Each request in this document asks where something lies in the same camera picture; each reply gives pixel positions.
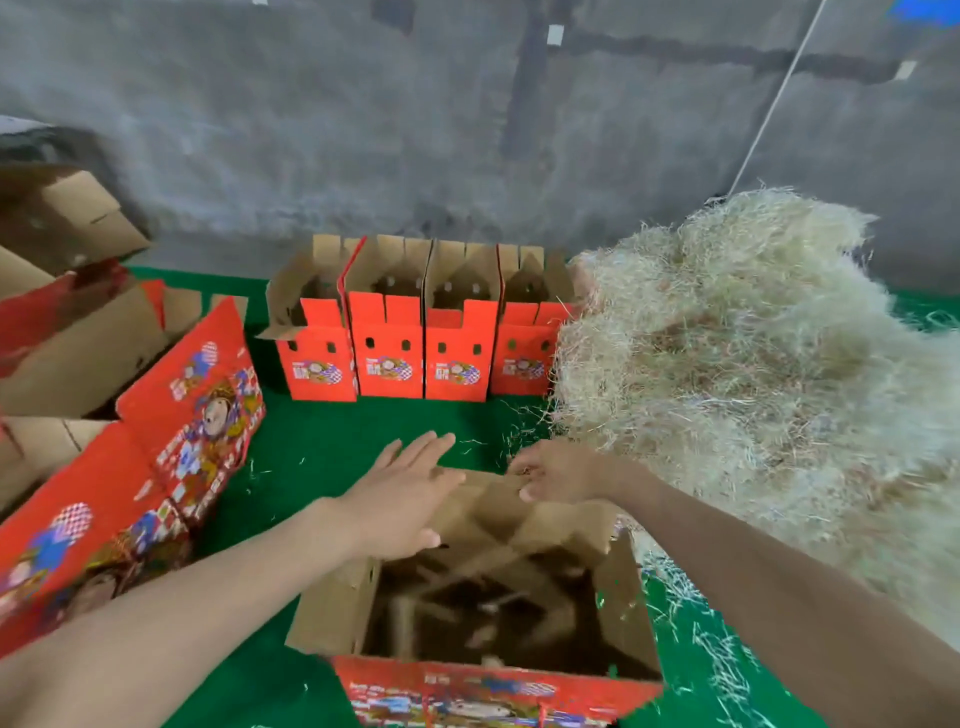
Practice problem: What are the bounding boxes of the person's right hand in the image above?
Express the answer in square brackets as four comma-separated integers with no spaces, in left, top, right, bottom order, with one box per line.
[507,436,626,507]

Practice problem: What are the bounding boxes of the person's left hand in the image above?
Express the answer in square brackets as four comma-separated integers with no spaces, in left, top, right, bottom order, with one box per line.
[330,430,470,563]

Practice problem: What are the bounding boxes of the red cardboard box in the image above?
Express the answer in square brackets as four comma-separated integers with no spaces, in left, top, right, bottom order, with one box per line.
[421,240,506,404]
[283,466,666,728]
[256,232,363,405]
[489,244,581,399]
[340,232,434,401]

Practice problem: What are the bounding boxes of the pile of wood wool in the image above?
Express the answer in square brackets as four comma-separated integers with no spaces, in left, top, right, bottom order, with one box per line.
[547,184,960,647]

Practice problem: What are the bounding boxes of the group of red boxes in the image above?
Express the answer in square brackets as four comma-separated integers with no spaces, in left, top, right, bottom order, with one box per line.
[0,162,270,665]

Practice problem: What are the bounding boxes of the person's right forearm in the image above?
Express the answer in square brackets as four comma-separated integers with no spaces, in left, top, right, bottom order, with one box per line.
[607,462,960,728]

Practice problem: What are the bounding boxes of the person's left forearm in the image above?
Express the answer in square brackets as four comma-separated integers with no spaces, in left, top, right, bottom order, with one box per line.
[0,502,362,728]

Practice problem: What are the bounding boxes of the white pole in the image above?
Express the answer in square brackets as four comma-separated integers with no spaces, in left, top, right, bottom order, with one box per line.
[724,0,830,198]

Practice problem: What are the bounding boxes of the narrow white blue banner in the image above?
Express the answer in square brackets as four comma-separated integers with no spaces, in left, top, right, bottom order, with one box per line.
[894,0,960,27]

